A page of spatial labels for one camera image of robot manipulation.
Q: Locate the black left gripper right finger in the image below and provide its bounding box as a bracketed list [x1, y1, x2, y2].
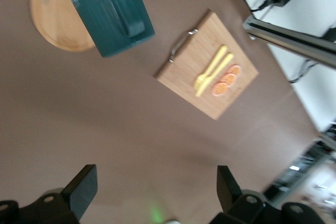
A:
[209, 165, 323, 224]

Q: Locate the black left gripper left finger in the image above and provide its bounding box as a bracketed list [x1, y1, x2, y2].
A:
[0, 165, 98, 224]

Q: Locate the dark green mug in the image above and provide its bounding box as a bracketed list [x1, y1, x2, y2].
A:
[59, 0, 156, 58]

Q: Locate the wooden cup rack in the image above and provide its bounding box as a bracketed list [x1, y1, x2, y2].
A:
[28, 0, 97, 52]

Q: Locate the brown table cover mat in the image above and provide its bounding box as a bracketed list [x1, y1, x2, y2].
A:
[0, 0, 320, 224]

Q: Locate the bamboo cutting board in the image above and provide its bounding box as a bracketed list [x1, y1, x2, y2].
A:
[153, 8, 260, 121]

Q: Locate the toy orange slice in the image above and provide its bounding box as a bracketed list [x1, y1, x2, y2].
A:
[211, 81, 228, 98]
[222, 73, 237, 87]
[228, 64, 243, 77]

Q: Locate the yellow plastic knife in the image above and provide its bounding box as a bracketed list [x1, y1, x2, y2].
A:
[195, 52, 235, 98]

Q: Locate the yellow plastic fork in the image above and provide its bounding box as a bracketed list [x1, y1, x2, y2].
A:
[193, 45, 228, 90]

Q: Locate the black floor cable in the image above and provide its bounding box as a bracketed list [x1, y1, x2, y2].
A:
[287, 60, 320, 84]

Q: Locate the aluminium stand post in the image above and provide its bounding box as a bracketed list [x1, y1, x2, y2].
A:
[249, 16, 336, 70]

